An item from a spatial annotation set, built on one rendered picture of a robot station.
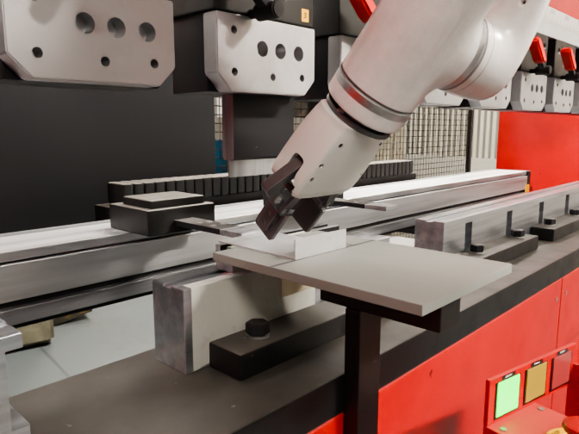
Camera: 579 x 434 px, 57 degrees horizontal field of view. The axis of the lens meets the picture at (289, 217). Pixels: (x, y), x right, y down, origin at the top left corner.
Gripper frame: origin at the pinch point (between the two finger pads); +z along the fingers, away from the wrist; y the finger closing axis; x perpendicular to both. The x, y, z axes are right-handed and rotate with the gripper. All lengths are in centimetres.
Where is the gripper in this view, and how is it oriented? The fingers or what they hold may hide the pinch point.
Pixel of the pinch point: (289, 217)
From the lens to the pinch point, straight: 62.2
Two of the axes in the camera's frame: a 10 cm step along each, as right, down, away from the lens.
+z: -4.7, 6.8, 5.6
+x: 5.6, 7.2, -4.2
